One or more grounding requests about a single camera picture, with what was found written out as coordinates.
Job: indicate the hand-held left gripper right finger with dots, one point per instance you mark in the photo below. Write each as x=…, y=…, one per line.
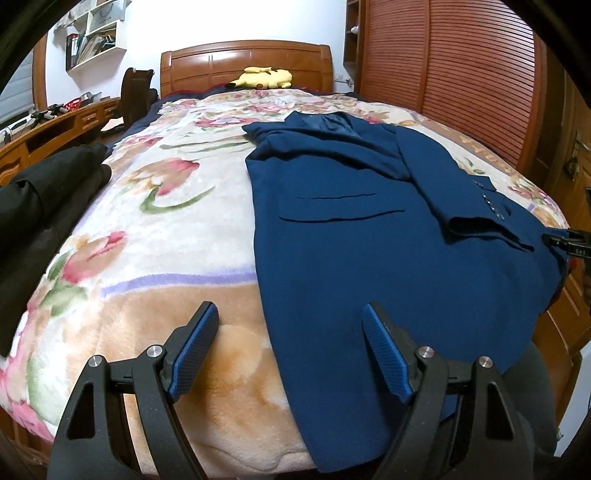
x=388, y=350

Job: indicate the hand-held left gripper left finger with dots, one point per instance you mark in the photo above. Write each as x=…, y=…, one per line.
x=194, y=350

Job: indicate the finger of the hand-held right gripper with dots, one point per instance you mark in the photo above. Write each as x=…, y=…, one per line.
x=565, y=242

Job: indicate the blue suit jacket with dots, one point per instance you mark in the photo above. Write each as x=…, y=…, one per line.
x=346, y=254

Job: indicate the floral fleece blanket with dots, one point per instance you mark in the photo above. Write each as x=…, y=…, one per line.
x=184, y=230

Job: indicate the wooden door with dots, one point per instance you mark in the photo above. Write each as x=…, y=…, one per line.
x=565, y=120

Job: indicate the person's grey trouser leg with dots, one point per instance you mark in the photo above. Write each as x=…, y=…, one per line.
x=531, y=392

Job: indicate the black garment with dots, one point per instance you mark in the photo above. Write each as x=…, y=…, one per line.
x=41, y=207

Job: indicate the wooden louvered wardrobe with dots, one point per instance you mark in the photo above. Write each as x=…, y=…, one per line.
x=438, y=60

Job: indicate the navy bed sheet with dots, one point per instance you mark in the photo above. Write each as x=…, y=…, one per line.
x=141, y=122

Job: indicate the wooden desk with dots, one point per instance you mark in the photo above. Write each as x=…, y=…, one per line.
x=55, y=138

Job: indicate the dark wooden chair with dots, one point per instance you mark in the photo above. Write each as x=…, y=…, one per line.
x=136, y=92

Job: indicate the red basket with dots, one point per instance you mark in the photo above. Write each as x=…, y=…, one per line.
x=73, y=105

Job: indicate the black tripod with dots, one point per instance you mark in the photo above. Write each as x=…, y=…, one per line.
x=48, y=114

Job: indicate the yellow plush toy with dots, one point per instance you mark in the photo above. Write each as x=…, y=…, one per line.
x=263, y=78

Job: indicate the wooden bed headboard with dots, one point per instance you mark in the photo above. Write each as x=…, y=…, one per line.
x=207, y=64

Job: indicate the grey window blind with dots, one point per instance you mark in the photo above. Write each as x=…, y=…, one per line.
x=16, y=97

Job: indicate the row of books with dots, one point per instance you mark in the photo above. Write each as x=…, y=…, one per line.
x=90, y=46

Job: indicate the grey paper bag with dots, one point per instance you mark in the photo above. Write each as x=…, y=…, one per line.
x=108, y=11

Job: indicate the white wall shelf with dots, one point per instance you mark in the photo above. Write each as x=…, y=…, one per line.
x=115, y=48

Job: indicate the wooden window frame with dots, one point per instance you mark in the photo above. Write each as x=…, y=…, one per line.
x=40, y=74

